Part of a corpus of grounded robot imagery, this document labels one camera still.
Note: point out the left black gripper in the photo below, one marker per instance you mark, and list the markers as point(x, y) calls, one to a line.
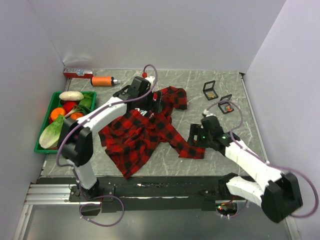
point(158, 107)

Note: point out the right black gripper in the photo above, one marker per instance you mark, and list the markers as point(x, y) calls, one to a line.
point(196, 129)

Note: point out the red black plaid shirt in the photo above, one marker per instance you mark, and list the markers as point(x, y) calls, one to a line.
point(131, 139)

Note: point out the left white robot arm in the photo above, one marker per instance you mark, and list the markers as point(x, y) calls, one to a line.
point(75, 142)

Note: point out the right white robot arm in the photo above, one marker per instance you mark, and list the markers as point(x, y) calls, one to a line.
point(277, 193)

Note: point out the black case with orange brooch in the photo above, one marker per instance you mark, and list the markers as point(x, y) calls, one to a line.
point(224, 105)

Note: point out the black case with gold brooch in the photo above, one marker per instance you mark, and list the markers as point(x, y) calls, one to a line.
point(209, 90)

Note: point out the orange cylindrical bottle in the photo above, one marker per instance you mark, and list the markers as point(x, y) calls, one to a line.
point(104, 81)

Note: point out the toy green pepper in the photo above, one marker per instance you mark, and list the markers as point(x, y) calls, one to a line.
point(86, 102)

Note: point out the toy orange pumpkin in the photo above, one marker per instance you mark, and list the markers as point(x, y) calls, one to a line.
point(76, 115)

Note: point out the toy red tomato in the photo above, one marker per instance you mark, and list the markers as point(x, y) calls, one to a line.
point(68, 106)

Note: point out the toy white radish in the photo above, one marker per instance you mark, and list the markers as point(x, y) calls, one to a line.
point(71, 96)

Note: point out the red rectangular box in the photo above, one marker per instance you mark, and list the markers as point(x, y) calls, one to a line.
point(72, 72)

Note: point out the green plastic basket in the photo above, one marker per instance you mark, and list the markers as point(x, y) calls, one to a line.
point(57, 103)

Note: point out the toy orange fruit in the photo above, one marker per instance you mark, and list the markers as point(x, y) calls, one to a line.
point(57, 112)

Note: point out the toy napa cabbage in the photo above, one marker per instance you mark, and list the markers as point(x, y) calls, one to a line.
point(50, 136)

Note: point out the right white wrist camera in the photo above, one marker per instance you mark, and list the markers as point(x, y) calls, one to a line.
point(206, 113)

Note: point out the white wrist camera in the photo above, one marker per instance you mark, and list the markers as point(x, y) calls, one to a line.
point(206, 113)
point(150, 78)

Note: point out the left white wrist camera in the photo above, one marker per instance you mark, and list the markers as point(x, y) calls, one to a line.
point(150, 78)

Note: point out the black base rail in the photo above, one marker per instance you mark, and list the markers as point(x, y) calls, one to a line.
point(152, 193)

